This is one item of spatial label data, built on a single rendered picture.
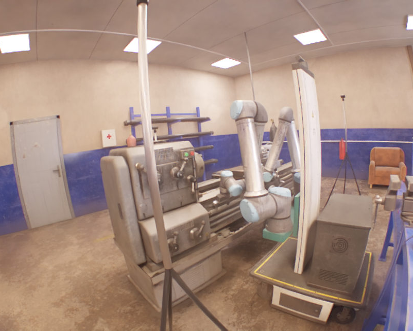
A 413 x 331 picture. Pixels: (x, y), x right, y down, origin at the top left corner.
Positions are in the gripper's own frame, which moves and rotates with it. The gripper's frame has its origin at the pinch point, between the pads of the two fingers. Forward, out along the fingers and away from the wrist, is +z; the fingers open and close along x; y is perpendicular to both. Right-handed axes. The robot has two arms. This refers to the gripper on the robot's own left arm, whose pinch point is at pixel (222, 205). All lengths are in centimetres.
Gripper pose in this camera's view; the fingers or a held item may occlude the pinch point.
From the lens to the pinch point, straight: 176.4
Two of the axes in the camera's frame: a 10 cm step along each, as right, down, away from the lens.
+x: -7.9, 2.7, -5.5
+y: -6.1, -4.5, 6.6
